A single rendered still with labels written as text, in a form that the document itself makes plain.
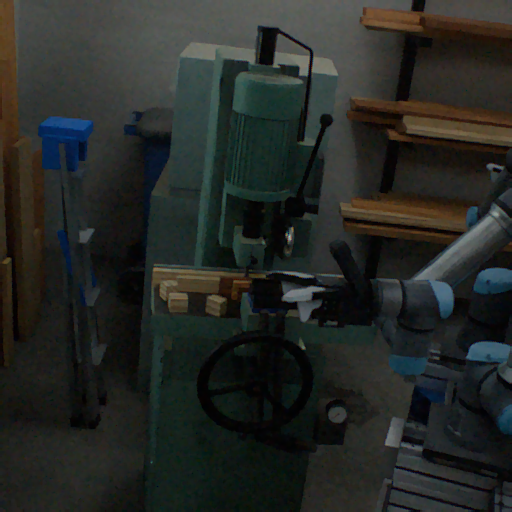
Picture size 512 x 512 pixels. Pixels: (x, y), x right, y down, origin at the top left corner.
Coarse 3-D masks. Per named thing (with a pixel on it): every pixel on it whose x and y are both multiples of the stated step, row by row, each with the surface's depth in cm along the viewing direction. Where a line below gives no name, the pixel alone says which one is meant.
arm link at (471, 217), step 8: (504, 168) 224; (504, 176) 224; (496, 184) 230; (504, 184) 226; (488, 192) 237; (496, 192) 231; (504, 192) 229; (488, 200) 237; (472, 208) 248; (480, 208) 244; (488, 208) 239; (472, 216) 246; (480, 216) 244; (472, 224) 246
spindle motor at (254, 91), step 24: (240, 96) 206; (264, 96) 202; (288, 96) 203; (240, 120) 208; (264, 120) 205; (288, 120) 207; (240, 144) 209; (264, 144) 206; (288, 144) 210; (240, 168) 211; (264, 168) 209; (288, 168) 213; (240, 192) 212; (264, 192) 211; (288, 192) 217
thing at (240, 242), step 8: (240, 232) 227; (240, 240) 221; (248, 240) 222; (256, 240) 223; (240, 248) 220; (248, 248) 220; (256, 248) 221; (264, 248) 221; (240, 256) 221; (248, 256) 221; (256, 256) 222; (240, 264) 222; (248, 264) 222
